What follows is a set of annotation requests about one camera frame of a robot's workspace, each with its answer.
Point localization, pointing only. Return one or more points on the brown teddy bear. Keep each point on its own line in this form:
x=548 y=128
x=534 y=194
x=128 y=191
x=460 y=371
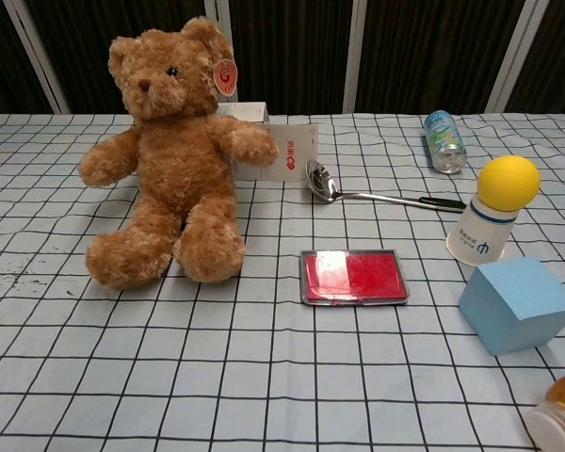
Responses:
x=179 y=165

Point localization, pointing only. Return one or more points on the white carton with red logo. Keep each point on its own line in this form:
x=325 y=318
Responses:
x=292 y=150

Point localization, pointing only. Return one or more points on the red ink pad case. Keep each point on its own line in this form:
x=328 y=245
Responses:
x=358 y=278

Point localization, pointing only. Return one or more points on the orange round hang tag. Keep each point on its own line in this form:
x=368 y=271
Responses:
x=226 y=75

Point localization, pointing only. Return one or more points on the black grid checkered tablecloth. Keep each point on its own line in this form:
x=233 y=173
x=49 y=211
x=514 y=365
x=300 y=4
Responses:
x=216 y=376

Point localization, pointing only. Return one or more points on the blue green drink can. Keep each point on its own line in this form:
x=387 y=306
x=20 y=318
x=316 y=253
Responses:
x=445 y=141

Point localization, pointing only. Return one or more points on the white paper cup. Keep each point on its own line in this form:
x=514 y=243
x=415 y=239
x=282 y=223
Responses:
x=480 y=235

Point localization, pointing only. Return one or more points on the yellow ball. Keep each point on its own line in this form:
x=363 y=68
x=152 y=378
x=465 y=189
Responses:
x=508 y=183

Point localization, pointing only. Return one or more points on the blue foam cube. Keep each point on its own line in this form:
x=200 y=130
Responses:
x=513 y=301

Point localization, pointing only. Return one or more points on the amber tea bottle white cap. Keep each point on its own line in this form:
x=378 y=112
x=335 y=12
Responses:
x=560 y=414

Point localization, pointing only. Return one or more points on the white metal frame post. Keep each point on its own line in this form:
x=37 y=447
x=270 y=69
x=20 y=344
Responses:
x=355 y=56
x=219 y=8
x=37 y=56
x=518 y=52

